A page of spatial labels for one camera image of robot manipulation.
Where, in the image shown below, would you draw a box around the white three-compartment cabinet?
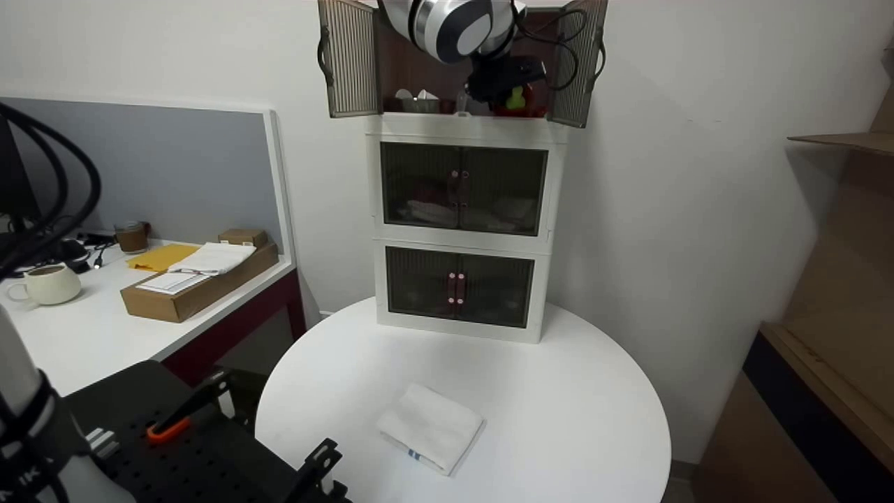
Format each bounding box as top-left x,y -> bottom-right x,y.
372,0 -> 572,346

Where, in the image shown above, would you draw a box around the white folded cloth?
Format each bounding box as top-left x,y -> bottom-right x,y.
375,379 -> 485,477

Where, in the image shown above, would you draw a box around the orange-handled black clamp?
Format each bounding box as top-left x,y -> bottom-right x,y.
141,368 -> 236,448
278,435 -> 352,503

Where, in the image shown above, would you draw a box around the brown cardboard flap piece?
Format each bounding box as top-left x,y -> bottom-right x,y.
215,227 -> 274,251

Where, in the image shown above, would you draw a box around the white ceramic pot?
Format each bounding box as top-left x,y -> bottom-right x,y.
2,261 -> 85,310

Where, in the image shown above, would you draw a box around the cardboard box with black band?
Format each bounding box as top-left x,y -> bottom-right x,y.
690,319 -> 894,503

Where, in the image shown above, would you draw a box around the black red clamp tool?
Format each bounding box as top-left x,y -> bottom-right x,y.
58,357 -> 358,503

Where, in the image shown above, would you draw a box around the translucent grey cabinet door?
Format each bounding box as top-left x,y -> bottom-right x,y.
312,0 -> 383,124
548,0 -> 612,132

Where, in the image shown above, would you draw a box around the black cable tangle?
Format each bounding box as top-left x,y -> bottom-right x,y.
0,220 -> 120,276

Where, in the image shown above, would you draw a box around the white desk dark red frame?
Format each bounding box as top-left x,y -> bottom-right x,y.
0,243 -> 309,399

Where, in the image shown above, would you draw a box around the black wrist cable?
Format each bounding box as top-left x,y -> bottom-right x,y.
505,2 -> 601,96

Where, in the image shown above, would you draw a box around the flat cardboard tray box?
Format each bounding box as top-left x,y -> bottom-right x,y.
116,238 -> 281,326

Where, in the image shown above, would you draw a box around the small white red items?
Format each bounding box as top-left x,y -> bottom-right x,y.
384,83 -> 461,118

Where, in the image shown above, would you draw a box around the large brown cardboard box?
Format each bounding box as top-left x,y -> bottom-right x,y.
778,40 -> 894,442

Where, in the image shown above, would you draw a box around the grey partition white frame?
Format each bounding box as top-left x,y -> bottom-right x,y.
0,92 -> 294,275

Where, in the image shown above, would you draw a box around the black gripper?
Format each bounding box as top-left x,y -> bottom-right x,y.
464,51 -> 553,107

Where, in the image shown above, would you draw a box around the small brown box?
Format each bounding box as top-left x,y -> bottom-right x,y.
111,217 -> 152,255

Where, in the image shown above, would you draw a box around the thick black cable loop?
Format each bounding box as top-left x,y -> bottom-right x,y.
0,97 -> 106,283

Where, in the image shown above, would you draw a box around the white paper sheet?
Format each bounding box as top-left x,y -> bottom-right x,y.
133,269 -> 213,300
168,241 -> 259,280

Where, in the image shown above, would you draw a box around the yellow envelope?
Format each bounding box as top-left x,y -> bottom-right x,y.
126,241 -> 200,276

